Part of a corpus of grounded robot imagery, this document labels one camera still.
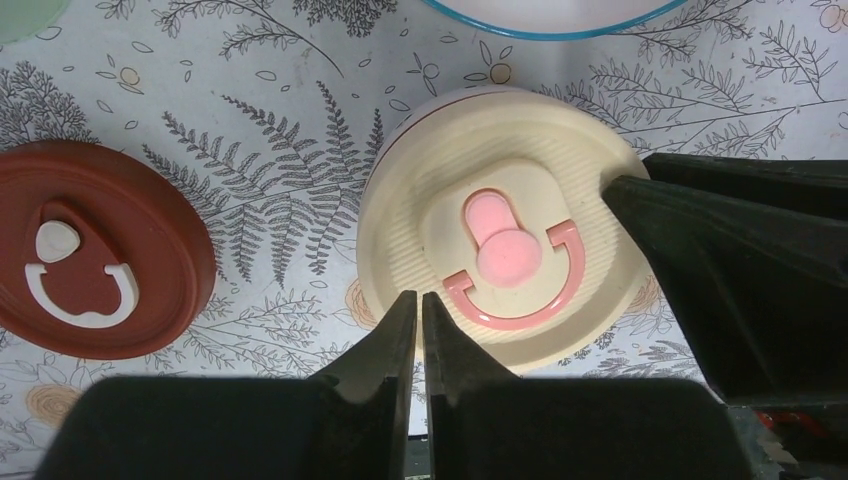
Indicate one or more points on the white plate blue rim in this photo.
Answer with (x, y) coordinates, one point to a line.
(553, 20)

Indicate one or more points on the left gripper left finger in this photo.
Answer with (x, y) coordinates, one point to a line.
(349, 420)

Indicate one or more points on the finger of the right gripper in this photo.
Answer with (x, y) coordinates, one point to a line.
(759, 292)
(814, 187)

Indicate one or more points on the green container cup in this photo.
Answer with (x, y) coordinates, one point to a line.
(23, 19)

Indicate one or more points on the floral tablecloth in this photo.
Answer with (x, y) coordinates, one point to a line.
(268, 116)

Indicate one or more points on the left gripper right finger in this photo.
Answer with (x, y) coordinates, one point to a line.
(487, 423)

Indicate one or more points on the red brown round lid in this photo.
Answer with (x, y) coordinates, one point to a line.
(101, 257)

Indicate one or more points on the cream lid pink handle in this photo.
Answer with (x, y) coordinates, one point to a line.
(491, 197)

